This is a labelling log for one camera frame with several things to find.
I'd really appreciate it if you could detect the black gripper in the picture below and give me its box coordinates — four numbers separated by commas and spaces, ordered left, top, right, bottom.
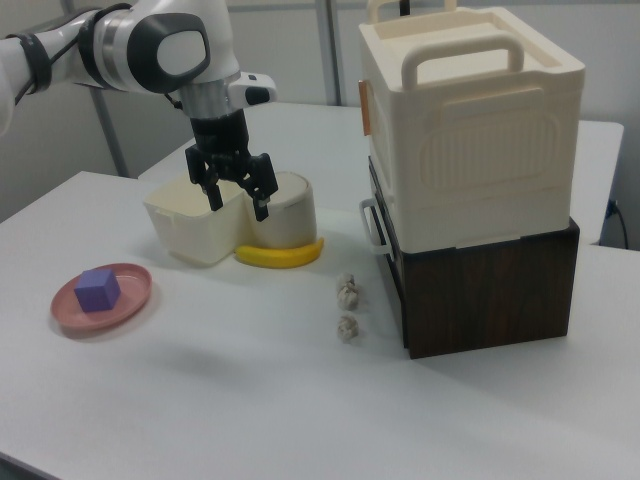
184, 110, 280, 223

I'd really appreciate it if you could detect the purple cube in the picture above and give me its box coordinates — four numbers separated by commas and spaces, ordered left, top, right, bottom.
74, 268, 122, 314

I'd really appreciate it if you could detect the cream square container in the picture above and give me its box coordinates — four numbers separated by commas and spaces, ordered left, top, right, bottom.
143, 175, 250, 266

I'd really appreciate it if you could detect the cream round container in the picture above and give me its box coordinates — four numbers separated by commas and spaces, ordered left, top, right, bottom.
243, 171, 318, 250

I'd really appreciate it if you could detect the yellow banana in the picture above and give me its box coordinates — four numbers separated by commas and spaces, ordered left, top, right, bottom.
235, 237, 325, 269

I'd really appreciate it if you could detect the pink plate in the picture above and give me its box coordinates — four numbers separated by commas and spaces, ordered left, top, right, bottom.
50, 262, 153, 332

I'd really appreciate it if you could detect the dark wood box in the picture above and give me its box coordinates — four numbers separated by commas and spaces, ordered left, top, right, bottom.
367, 154, 582, 361

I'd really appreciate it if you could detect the white drawer handle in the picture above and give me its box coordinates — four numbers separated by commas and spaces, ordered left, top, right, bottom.
359, 197, 396, 256

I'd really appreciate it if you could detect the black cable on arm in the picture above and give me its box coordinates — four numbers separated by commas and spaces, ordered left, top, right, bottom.
12, 2, 132, 107

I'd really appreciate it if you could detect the cream plastic box with handle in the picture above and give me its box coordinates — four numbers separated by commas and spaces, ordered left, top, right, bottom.
358, 0, 587, 254

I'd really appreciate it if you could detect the dark wall cable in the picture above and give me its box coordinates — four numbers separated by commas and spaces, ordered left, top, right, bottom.
606, 198, 629, 249

